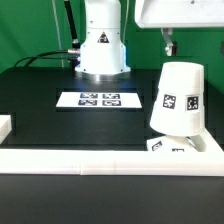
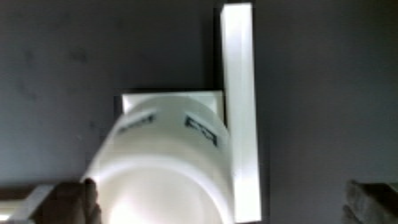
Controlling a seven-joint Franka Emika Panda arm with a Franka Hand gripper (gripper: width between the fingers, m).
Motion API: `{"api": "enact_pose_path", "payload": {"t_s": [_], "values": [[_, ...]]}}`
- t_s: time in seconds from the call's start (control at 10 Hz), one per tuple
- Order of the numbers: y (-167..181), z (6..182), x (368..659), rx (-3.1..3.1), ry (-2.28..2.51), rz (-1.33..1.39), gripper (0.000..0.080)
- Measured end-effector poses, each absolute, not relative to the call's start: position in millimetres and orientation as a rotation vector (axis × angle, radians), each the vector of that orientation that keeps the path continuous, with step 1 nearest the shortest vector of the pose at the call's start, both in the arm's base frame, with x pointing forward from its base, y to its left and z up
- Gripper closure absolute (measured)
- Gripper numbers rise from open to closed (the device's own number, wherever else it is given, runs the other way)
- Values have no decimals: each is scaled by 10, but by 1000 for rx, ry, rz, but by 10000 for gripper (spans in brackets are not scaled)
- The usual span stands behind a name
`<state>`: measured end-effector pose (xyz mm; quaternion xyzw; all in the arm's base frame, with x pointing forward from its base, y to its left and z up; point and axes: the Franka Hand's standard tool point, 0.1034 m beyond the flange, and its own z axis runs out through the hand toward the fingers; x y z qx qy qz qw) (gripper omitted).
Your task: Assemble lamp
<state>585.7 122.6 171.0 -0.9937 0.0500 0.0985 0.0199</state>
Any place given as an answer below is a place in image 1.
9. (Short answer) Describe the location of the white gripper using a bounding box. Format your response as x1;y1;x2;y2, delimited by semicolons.
135;0;224;56

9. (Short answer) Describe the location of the white lamp shade cone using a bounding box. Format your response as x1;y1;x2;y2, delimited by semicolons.
150;62;205;137

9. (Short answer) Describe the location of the white lamp base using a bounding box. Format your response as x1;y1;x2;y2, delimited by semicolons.
146;135;198;152

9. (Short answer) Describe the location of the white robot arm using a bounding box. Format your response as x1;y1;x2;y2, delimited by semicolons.
75;0;224;81

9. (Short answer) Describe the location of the white marker tag sheet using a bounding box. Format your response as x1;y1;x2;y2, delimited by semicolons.
56;92;141;109

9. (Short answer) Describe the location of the white foam border frame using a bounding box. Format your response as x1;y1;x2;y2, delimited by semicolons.
0;115;224;176

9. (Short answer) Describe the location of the grey thin cable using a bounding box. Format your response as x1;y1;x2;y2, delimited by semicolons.
51;0;65;69

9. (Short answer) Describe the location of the black cable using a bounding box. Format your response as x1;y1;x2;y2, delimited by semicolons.
13;49;83;69

